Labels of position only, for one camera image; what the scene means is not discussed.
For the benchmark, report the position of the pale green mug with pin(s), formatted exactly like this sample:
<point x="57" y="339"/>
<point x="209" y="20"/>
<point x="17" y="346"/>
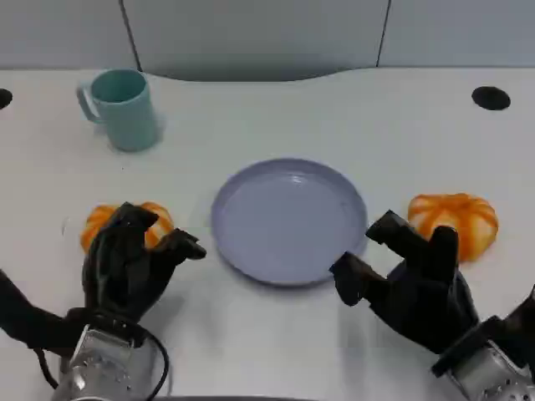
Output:
<point x="129" y="117"/>

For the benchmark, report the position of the lilac plate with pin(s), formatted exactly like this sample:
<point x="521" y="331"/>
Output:
<point x="288" y="221"/>

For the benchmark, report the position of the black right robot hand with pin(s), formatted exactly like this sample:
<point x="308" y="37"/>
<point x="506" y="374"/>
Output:
<point x="426" y="301"/>

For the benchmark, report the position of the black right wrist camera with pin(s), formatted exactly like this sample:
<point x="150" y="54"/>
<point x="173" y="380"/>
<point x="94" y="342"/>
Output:
<point x="520" y="326"/>

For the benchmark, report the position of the grey desk partition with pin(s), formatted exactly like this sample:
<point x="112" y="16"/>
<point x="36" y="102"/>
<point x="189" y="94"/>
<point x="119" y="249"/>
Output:
<point x="259" y="33"/>

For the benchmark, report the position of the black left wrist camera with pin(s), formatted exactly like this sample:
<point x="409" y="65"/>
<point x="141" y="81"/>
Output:
<point x="29" y="317"/>

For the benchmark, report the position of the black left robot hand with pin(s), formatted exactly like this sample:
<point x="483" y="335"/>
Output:
<point x="121" y="267"/>

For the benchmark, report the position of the orange white toy bread roll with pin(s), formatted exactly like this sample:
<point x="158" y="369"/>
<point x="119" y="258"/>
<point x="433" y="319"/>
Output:
<point x="161" y="225"/>
<point x="464" y="221"/>

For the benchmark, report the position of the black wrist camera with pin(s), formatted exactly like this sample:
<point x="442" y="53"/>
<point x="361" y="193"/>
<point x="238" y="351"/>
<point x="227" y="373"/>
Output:
<point x="29" y="317"/>
<point x="520" y="326"/>

